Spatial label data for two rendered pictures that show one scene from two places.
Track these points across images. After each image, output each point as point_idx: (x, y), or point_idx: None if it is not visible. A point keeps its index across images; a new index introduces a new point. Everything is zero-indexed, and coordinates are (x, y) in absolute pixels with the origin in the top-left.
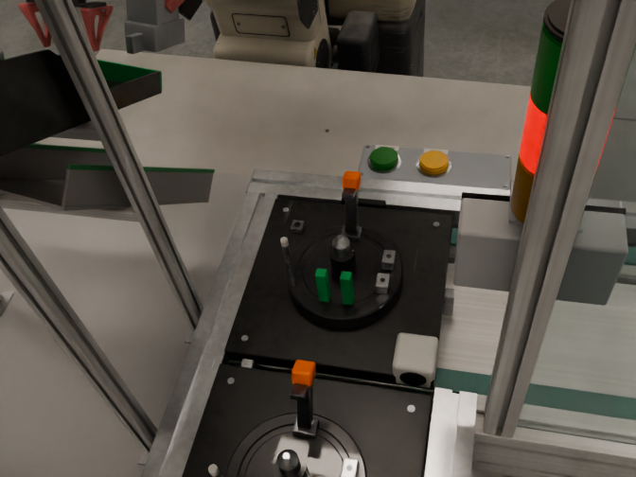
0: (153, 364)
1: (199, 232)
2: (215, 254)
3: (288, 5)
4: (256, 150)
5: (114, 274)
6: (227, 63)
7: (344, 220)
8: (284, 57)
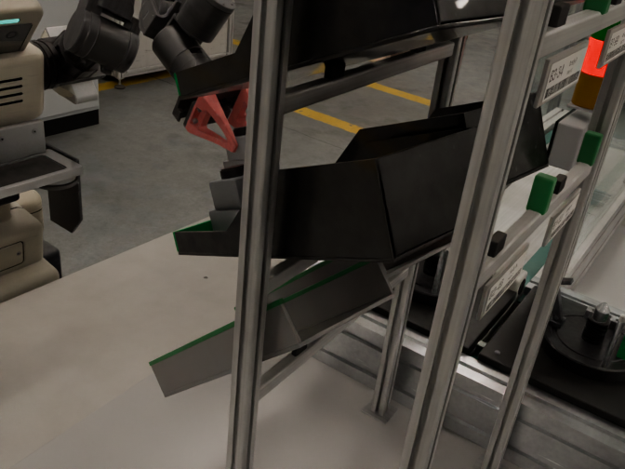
0: (398, 450)
1: None
2: (295, 378)
3: (21, 227)
4: (187, 317)
5: (268, 451)
6: (35, 293)
7: None
8: (35, 281)
